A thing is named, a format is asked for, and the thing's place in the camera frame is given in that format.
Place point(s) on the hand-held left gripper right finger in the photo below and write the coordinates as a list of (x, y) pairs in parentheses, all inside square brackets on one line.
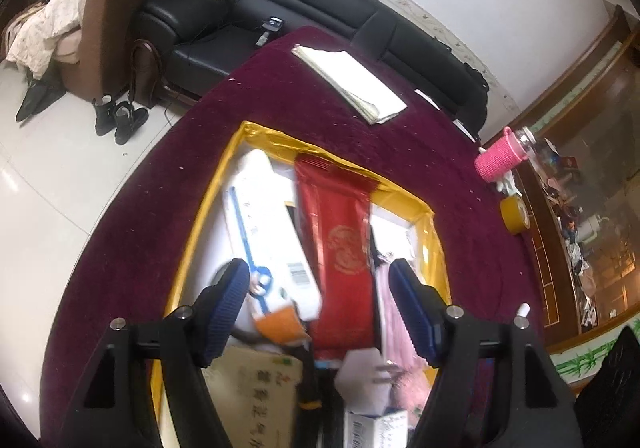
[(415, 315)]

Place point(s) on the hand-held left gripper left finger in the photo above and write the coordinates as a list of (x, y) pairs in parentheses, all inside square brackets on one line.
[(225, 313)]

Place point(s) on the pink plastic packet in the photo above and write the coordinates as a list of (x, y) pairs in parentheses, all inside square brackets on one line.
[(392, 328)]

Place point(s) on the pink fluffy item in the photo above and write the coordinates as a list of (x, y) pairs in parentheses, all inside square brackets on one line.
[(412, 393)]

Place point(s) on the white angular packet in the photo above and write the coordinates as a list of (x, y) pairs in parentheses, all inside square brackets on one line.
[(360, 373)]

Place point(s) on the white blue toothpaste box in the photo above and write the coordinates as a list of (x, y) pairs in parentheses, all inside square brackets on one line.
[(265, 233)]

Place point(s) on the beige printed packet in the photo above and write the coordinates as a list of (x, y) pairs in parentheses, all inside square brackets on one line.
[(260, 398)]

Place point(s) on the red foil packet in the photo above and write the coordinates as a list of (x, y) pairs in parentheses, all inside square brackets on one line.
[(340, 248)]

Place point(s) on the black stick with tan end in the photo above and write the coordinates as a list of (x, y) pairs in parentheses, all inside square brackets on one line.
[(307, 378)]

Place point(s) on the small white blue printed box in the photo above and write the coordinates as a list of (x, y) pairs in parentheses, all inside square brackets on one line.
[(375, 430)]

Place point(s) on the yellow taped storage box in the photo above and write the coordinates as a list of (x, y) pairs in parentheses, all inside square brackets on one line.
[(280, 140)]

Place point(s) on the small white tube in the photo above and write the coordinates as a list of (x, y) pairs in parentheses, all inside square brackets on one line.
[(523, 310)]

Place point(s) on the yellow tape roll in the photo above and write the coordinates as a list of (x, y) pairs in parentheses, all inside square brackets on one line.
[(514, 215)]

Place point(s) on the white glove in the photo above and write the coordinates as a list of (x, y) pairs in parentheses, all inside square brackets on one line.
[(505, 185)]

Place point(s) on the bottle in pink knitted sleeve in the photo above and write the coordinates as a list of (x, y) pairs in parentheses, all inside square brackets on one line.
[(495, 160)]

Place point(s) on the dark textured panel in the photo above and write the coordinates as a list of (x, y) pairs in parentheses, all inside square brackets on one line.
[(610, 388)]

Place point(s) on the black boot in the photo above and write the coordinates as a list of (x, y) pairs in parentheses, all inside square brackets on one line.
[(104, 115), (129, 122)]

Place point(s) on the white paper slip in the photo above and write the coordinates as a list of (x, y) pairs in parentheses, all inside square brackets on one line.
[(427, 98)]

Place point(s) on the black bag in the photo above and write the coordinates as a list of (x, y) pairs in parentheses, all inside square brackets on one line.
[(475, 77)]

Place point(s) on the folded white paper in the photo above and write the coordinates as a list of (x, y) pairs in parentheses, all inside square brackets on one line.
[(350, 77)]

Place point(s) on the wooden display cabinet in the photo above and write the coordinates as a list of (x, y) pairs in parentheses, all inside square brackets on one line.
[(600, 127)]

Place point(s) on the pale pink cloth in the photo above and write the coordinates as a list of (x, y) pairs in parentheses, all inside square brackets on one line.
[(69, 45)]

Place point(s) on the brown armchair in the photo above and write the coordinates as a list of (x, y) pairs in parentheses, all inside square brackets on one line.
[(125, 2)]

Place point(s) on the white cloth pile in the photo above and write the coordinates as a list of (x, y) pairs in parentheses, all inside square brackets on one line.
[(40, 32)]

